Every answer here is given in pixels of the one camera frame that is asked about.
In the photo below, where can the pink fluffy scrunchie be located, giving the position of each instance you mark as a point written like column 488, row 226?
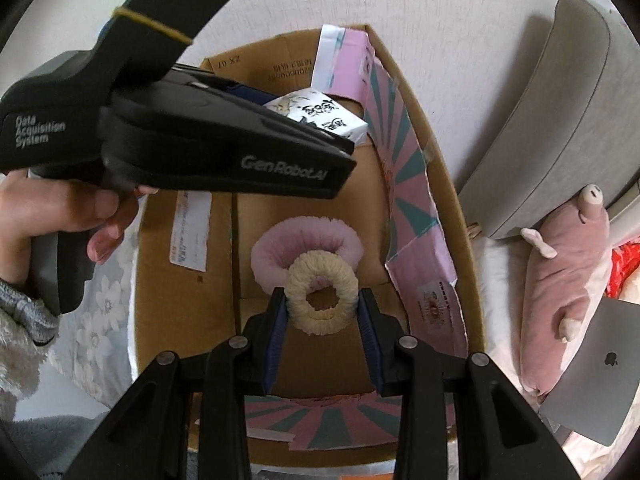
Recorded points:
column 277, row 249

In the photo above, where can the white fluffy sleeve forearm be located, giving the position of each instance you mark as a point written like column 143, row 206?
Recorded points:
column 27, row 330

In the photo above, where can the grey upholstered headboard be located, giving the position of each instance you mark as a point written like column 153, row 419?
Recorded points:
column 576, row 123

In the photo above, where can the person's left hand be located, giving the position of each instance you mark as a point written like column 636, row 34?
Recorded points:
column 32, row 207

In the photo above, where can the pink plush pig toy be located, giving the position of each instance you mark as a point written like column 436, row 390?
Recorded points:
column 566, row 250

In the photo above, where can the cream fluffy scrunchie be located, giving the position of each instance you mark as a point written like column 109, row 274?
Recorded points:
column 321, row 293

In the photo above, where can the pink patterned cardboard box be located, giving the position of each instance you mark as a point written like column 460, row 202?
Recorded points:
column 208, row 262

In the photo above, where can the grey laptop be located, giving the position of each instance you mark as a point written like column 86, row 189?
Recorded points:
column 595, row 393

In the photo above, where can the floral bed sheet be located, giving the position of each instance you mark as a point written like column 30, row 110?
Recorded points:
column 88, row 368

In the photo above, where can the white ink-painting tissue pack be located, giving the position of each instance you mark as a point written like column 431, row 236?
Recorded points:
column 314, row 107

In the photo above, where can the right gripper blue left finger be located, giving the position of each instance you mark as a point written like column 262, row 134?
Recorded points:
column 276, row 325

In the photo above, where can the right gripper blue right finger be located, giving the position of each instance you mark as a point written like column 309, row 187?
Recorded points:
column 367, row 317

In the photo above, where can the red fabric item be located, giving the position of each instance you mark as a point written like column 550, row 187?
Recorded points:
column 625, row 260

